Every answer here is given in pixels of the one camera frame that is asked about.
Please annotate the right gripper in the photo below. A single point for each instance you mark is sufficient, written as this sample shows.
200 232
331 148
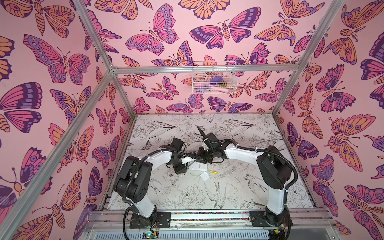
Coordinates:
205 141

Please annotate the white vented cable duct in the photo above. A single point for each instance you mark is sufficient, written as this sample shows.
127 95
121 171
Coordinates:
186 235

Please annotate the white remote with display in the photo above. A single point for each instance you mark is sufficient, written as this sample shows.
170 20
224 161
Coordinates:
197 168

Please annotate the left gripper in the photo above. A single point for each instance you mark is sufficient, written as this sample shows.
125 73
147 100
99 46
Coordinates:
183 168

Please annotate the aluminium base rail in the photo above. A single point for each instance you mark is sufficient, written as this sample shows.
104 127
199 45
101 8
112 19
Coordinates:
220 220

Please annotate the white wire basket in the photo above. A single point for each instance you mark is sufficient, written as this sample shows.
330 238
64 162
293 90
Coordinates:
201 76

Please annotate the purple item in basket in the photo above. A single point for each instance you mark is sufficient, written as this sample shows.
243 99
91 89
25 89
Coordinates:
217 80

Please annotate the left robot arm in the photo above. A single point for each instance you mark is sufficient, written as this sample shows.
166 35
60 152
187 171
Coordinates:
133 180

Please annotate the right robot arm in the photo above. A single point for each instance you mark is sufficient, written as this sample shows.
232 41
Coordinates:
277 172

